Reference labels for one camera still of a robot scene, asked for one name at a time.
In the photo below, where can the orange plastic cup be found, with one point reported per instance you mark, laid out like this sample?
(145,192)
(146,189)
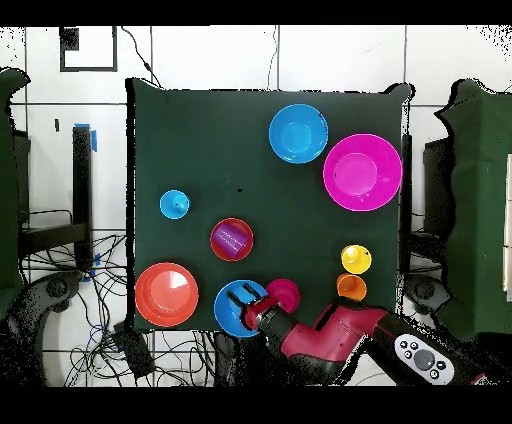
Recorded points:
(352,284)

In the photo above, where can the grey stand base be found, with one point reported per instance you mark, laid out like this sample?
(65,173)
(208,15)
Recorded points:
(424,290)
(56,288)

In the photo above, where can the small magenta plastic bowl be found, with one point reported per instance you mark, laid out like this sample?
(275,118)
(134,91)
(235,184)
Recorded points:
(290,294)

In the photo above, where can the black square floor frame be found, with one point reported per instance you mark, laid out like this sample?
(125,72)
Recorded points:
(68,40)

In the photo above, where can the green-clothed side table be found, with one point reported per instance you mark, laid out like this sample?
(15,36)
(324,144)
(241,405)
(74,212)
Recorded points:
(480,200)
(8,180)

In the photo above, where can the yellow plastic cup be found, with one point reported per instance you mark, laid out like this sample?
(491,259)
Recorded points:
(358,262)

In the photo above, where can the black power adapter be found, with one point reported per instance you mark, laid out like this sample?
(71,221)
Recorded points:
(134,352)

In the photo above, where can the small red plastic bowl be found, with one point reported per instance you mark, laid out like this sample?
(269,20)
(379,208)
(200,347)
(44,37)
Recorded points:
(231,258)

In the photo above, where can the blue plastic bowl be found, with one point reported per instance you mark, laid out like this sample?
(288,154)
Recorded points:
(226,316)
(298,133)

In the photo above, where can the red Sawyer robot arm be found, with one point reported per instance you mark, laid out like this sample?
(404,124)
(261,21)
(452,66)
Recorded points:
(332,336)

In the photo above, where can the large orange-red plastic bowl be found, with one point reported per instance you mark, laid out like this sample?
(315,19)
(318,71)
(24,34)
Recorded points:
(166,294)

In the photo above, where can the blue plastic cup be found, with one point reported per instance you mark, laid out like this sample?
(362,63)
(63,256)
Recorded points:
(174,204)

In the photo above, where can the purple plastic cup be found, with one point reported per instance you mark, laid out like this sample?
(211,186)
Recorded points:
(230,238)

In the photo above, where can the large pink plastic bowl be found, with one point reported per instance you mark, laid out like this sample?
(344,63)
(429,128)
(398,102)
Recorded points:
(362,172)

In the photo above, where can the blue tape strip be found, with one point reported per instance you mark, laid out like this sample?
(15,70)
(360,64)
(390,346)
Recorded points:
(94,142)

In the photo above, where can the dark green table cloth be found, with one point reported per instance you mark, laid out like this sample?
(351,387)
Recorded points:
(224,152)

